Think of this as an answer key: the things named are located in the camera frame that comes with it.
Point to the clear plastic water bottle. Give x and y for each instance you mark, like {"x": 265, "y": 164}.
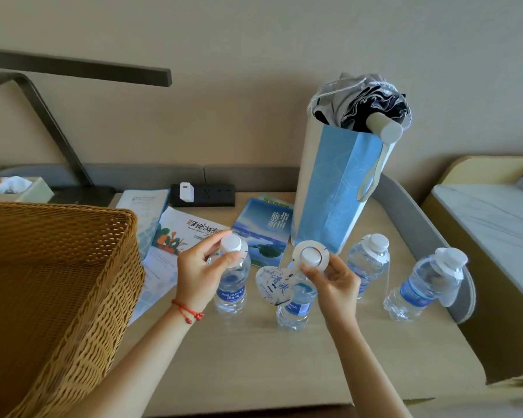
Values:
{"x": 366, "y": 265}
{"x": 232, "y": 291}
{"x": 418, "y": 287}
{"x": 294, "y": 309}

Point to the person's left hand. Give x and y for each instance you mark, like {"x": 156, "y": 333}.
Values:
{"x": 194, "y": 282}

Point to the beige tissue box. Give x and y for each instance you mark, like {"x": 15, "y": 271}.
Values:
{"x": 30, "y": 191}

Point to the person's right hand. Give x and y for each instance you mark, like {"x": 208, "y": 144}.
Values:
{"x": 340, "y": 296}

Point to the light wooden table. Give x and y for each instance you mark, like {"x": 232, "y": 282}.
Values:
{"x": 253, "y": 365}

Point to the person's right forearm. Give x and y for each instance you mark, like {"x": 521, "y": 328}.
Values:
{"x": 366, "y": 378}

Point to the illustrated map leaflet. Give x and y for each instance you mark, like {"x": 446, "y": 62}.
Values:
{"x": 178, "y": 230}

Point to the woven wicker basket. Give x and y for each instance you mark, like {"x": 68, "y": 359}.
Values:
{"x": 48, "y": 300}

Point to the white plug charger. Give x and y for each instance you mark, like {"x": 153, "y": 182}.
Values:
{"x": 186, "y": 192}

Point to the green leaflet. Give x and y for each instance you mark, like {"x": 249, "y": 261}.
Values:
{"x": 279, "y": 201}

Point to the person's left forearm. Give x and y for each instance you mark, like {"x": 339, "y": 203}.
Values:
{"x": 144, "y": 378}

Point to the white card blue border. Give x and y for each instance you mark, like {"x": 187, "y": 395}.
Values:
{"x": 146, "y": 208}

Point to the grey padded table surround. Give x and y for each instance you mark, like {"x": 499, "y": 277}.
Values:
{"x": 253, "y": 176}

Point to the black power strip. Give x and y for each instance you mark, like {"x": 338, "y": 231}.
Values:
{"x": 213, "y": 195}

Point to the blue paper gift bag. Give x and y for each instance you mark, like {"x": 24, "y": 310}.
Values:
{"x": 331, "y": 191}

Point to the black white folded umbrella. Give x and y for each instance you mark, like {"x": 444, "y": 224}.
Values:
{"x": 383, "y": 126}

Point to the dark metal desk lamp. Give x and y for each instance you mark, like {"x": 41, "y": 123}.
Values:
{"x": 69, "y": 69}

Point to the blue landscape booklet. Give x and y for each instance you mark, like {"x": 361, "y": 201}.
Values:
{"x": 261, "y": 226}

